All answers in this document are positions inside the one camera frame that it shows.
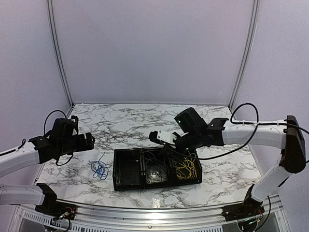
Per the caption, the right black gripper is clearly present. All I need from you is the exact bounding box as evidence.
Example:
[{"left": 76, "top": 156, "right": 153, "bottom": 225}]
[{"left": 159, "top": 130, "right": 202, "bottom": 163}]

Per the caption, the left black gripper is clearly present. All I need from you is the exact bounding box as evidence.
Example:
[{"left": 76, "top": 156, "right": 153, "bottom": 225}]
[{"left": 58, "top": 132, "right": 95, "bottom": 157}]

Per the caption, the aluminium corner post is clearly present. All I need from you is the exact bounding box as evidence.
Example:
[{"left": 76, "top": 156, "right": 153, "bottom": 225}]
[
  {"left": 46, "top": 0, "right": 74, "bottom": 107},
  {"left": 228, "top": 0, "right": 260, "bottom": 110}
]

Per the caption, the aluminium front rail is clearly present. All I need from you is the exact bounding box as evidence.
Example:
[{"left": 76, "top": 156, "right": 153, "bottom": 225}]
[{"left": 8, "top": 195, "right": 291, "bottom": 232}]

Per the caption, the black three-compartment tray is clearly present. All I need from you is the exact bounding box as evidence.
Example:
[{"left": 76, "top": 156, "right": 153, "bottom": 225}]
[{"left": 112, "top": 147, "right": 202, "bottom": 191}]

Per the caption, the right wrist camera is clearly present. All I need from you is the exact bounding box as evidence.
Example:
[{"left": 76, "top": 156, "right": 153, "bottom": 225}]
[{"left": 148, "top": 130, "right": 177, "bottom": 145}]

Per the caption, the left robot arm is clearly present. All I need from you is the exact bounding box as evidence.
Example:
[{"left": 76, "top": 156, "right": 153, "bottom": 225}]
[{"left": 0, "top": 116, "right": 95, "bottom": 215}]

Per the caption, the right arm black hose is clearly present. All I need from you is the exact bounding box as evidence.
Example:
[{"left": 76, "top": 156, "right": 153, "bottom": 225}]
[{"left": 188, "top": 102, "right": 309, "bottom": 160}]

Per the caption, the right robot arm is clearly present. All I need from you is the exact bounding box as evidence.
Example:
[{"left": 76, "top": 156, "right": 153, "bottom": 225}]
[{"left": 163, "top": 107, "right": 307, "bottom": 217}]

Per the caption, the blue cable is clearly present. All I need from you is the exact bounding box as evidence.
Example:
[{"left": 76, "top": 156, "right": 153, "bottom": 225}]
[{"left": 87, "top": 152, "right": 109, "bottom": 181}]

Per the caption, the right aluminium corner post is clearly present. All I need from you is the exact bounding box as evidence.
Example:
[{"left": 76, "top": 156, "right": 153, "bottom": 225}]
[{"left": 228, "top": 0, "right": 260, "bottom": 110}]

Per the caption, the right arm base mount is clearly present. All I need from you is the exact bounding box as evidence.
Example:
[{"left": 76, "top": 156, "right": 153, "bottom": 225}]
[{"left": 221, "top": 203, "right": 265, "bottom": 221}]

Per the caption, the yellow cable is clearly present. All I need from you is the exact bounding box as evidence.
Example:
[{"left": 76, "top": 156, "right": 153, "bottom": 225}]
[{"left": 175, "top": 154, "right": 197, "bottom": 181}]

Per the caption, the left arm black hose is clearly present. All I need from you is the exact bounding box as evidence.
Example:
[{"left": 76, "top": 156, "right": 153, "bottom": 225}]
[{"left": 43, "top": 110, "right": 75, "bottom": 166}]

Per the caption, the left aluminium corner post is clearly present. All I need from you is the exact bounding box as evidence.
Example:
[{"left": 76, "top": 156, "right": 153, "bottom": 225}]
[{"left": 46, "top": 0, "right": 74, "bottom": 107}]

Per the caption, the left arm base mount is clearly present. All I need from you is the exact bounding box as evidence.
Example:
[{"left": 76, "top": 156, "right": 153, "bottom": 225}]
[{"left": 35, "top": 201, "right": 77, "bottom": 220}]

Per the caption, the arm black hose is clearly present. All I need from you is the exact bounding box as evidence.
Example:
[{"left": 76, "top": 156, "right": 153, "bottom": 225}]
[
  {"left": 43, "top": 110, "right": 75, "bottom": 166},
  {"left": 188, "top": 102, "right": 309, "bottom": 160}
]

